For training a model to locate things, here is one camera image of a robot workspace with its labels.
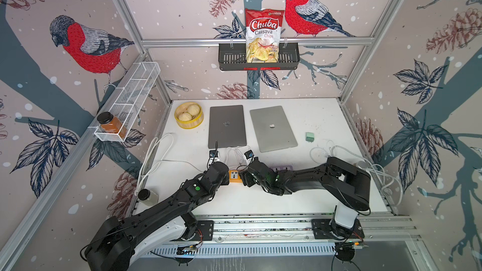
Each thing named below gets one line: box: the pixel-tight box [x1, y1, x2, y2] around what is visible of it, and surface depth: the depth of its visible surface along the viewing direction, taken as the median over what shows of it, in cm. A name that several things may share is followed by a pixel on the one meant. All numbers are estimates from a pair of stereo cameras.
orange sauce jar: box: [96, 111, 128, 139], surface depth 63 cm
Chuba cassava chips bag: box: [244, 8, 285, 64], surface depth 87 cm
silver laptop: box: [249, 105, 299, 153], surface depth 108 cm
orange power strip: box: [229, 169, 243, 184], surface depth 87 cm
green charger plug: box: [305, 132, 315, 142], surface depth 105 cm
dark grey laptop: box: [208, 104, 247, 149], surface depth 109 cm
